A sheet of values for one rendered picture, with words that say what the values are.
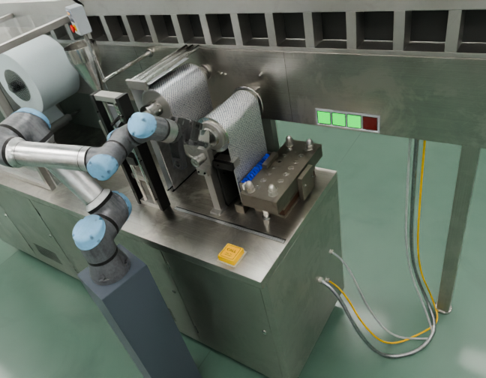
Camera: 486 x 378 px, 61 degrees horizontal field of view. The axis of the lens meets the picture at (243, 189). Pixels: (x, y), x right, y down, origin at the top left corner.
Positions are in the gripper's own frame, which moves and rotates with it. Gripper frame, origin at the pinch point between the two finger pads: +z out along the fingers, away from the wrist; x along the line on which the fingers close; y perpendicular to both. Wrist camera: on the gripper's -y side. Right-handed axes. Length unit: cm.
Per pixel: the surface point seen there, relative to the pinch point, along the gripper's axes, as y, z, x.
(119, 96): 11.4, -19.2, 27.6
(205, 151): -2.2, 2.4, 1.4
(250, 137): 6.6, 18.8, -6.7
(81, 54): 28, -10, 66
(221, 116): 11.5, 1.8, -3.1
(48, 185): -34, 4, 96
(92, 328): -120, 48, 95
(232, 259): -37.6, 2.5, -18.8
